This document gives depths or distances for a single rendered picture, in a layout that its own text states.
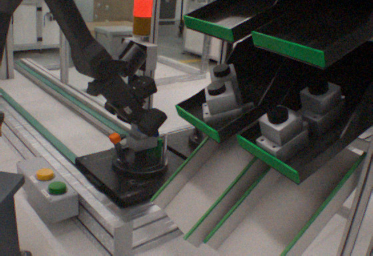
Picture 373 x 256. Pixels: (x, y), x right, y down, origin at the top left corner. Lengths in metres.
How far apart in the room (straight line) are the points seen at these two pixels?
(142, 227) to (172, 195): 0.11
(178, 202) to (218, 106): 0.24
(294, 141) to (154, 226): 0.41
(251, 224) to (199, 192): 0.13
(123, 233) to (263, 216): 0.29
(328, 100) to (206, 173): 0.30
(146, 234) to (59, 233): 0.21
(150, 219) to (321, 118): 0.43
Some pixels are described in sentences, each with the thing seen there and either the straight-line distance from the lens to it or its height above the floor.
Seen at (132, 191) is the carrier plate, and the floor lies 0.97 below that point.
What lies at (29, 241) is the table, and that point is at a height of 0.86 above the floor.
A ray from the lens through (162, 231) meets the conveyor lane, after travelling 0.89.
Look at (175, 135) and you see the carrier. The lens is 1.17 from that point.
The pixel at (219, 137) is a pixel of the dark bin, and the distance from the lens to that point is 0.62.
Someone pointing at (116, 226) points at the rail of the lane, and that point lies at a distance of 0.80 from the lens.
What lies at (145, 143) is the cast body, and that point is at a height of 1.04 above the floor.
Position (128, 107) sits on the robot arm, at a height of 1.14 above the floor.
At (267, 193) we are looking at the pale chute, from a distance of 0.71.
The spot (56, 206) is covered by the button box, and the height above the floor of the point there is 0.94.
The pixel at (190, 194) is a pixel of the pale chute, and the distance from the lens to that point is 0.77.
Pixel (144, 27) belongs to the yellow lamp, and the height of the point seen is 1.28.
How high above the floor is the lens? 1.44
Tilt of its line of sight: 21 degrees down
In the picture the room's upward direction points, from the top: 6 degrees clockwise
